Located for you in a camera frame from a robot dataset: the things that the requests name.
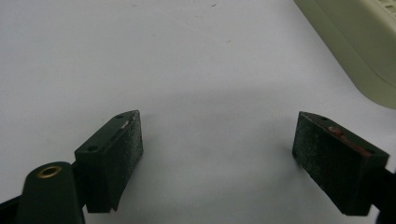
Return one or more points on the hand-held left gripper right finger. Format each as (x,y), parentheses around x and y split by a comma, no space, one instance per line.
(336,165)

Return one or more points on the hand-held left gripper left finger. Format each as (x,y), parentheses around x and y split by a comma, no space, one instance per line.
(109,161)

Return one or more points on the beige plastic container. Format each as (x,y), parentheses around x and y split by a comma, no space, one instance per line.
(358,40)

